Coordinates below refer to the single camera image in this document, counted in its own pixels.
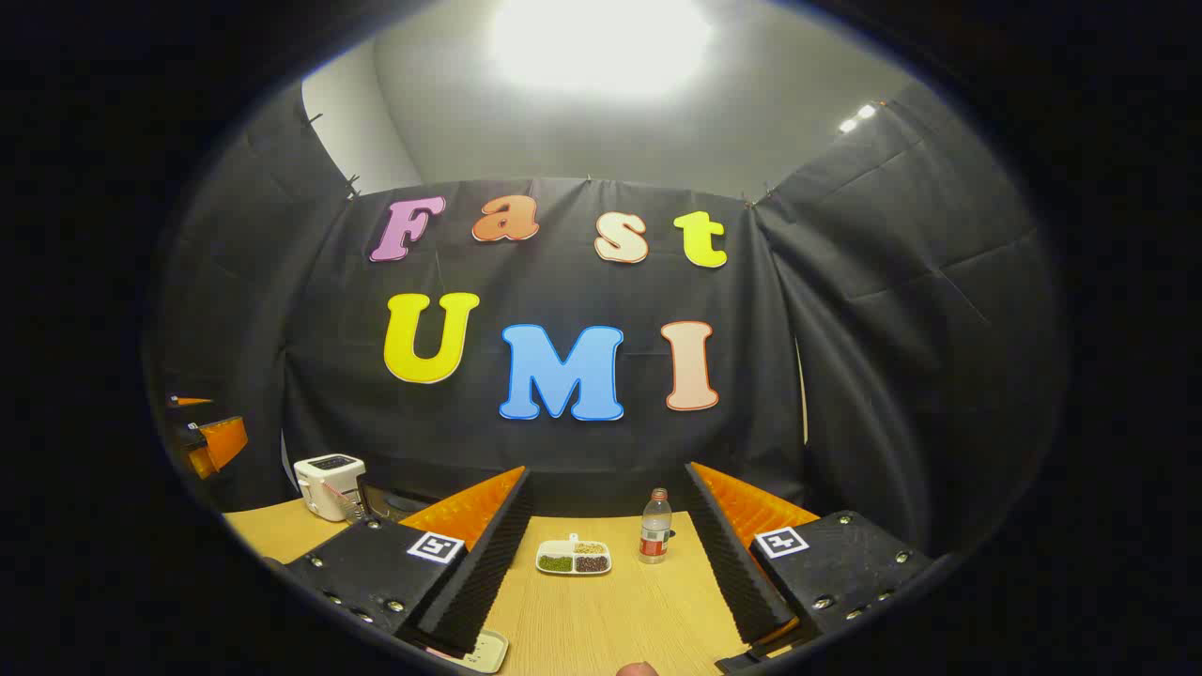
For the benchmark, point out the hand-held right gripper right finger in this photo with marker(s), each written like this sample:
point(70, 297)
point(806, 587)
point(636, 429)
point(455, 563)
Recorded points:
point(734, 563)

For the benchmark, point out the white food plate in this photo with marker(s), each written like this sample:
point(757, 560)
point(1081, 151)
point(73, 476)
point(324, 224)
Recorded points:
point(484, 652)

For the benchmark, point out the ceiling light panel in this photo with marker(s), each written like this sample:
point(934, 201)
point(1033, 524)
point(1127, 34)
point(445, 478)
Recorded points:
point(601, 42)

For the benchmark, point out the white toaster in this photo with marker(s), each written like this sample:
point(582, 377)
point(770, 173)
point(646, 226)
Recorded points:
point(324, 488)

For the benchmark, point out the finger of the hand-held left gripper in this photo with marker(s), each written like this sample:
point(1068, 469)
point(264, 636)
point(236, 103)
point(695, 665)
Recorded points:
point(192, 402)
point(223, 443)

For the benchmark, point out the black backdrop cloth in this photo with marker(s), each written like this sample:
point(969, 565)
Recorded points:
point(563, 460)

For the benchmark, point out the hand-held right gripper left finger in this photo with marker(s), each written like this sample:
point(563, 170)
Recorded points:
point(484, 563)

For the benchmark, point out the white divided plate with beans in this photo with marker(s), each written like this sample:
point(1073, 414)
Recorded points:
point(574, 561)

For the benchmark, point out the clear plastic water bottle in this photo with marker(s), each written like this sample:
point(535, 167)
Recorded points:
point(654, 535)

